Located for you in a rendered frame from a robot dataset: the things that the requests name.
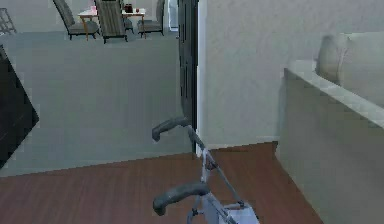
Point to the black room door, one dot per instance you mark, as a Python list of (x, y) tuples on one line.
[(187, 66)]

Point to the grey upholstered dining chair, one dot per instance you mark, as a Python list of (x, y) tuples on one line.
[(152, 24), (128, 24), (71, 23)]

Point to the pale blue window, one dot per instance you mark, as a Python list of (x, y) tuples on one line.
[(173, 15)]

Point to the grey striped dining chair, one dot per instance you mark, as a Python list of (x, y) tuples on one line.
[(111, 20)]

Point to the wooden table with white top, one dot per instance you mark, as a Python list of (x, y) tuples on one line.
[(87, 14)]

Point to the pink small item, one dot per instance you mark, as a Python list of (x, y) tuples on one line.
[(93, 8)]

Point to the pale beige pillow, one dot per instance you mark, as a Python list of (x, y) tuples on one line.
[(356, 63)]

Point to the black cabinet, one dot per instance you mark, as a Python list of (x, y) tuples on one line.
[(13, 110)]

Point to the grey lattice rack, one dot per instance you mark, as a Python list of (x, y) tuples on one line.
[(6, 23)]

